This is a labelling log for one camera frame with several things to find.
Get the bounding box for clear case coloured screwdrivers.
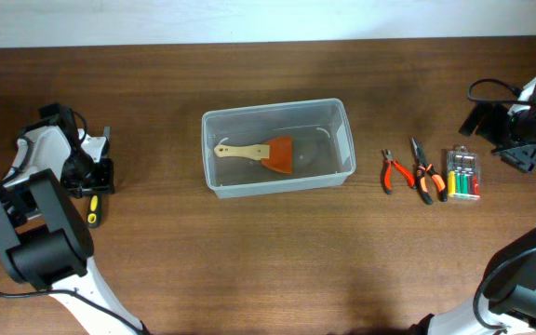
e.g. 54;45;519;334
446;145;481;200

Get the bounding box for orange-black long-nose pliers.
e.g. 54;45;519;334
410;138;448;205

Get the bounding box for small red-handled cutters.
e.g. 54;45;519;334
382;149;416;194

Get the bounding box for orange scraper wooden handle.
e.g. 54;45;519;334
213;136;293;174

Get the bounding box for file with black-yellow handle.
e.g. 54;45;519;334
87;194;102;229

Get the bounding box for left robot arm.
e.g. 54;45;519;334
0;103;148;334

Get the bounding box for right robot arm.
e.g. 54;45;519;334
409;77;536;335

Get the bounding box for clear plastic container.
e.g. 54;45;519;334
202;98;356;199

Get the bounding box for right black cable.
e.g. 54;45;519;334
465;77;536;123

